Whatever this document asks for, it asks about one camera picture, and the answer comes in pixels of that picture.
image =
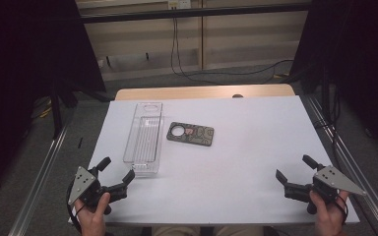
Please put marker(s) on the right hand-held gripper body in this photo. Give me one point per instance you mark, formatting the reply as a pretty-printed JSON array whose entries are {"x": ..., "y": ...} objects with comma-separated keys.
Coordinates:
[{"x": 325, "y": 188}]

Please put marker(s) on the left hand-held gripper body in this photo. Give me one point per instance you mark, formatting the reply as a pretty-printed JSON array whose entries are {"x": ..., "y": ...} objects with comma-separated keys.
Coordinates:
[{"x": 90, "y": 190}]

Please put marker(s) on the clear plastic box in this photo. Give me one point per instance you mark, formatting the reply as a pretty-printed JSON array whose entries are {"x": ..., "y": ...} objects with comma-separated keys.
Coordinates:
[{"x": 143, "y": 141}]

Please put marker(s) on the person's left hand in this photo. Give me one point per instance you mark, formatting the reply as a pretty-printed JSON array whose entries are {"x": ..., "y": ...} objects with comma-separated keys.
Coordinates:
[{"x": 92, "y": 219}]

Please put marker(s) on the person's right hand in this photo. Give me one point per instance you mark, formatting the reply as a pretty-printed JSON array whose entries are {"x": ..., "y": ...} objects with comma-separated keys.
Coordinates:
[{"x": 328, "y": 219}]

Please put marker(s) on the small black floor piece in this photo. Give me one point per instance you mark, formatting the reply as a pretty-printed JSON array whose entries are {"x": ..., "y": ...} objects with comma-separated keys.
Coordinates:
[{"x": 80, "y": 142}]

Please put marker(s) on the white table board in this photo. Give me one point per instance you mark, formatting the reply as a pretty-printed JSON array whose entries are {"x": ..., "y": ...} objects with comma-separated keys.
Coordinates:
[{"x": 236, "y": 177}]

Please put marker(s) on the black stand leg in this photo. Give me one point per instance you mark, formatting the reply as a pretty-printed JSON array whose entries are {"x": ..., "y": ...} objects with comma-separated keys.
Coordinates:
[{"x": 56, "y": 108}]

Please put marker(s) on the dark round knob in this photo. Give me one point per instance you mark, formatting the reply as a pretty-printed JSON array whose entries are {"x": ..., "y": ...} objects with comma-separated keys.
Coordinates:
[{"x": 237, "y": 96}]

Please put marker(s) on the black curtain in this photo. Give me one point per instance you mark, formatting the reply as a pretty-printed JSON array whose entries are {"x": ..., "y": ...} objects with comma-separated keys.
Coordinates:
[
  {"x": 364, "y": 59},
  {"x": 19, "y": 65}
]

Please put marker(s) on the black horizontal bar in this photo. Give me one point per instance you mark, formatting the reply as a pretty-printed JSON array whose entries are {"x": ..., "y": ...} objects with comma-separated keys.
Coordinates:
[{"x": 193, "y": 12}]

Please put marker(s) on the metal floor rail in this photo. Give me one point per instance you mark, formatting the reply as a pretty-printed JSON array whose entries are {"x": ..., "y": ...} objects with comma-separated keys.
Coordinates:
[
  {"x": 351, "y": 164},
  {"x": 36, "y": 187}
]

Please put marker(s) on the white wall outlet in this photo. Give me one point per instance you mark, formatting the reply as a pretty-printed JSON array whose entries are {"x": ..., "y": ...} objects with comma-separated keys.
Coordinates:
[{"x": 179, "y": 4}]

